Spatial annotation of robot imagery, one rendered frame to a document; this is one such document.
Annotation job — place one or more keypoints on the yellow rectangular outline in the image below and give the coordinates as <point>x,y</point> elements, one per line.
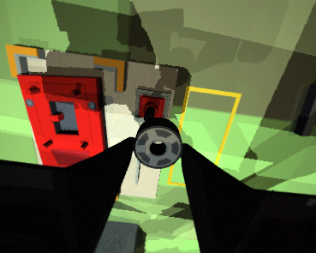
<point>204,90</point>

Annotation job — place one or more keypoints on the black rubber tyre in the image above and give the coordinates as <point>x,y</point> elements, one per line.
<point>158,156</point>

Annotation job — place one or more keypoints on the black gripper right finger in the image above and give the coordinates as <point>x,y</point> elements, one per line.
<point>226,212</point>

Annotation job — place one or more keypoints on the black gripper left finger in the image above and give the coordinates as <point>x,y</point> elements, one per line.
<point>83,193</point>

